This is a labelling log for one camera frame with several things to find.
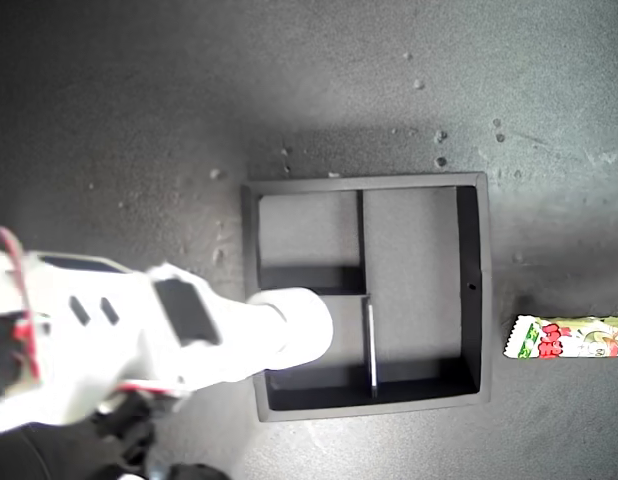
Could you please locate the printed wrapper snack bar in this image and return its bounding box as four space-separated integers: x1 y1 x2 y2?
503 314 618 359

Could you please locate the black compartment tray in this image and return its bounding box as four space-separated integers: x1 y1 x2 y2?
239 170 493 424

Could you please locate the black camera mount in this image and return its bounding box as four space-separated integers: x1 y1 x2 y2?
93 392 158 474

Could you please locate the red arm wire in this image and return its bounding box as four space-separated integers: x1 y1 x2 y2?
0 224 43 386

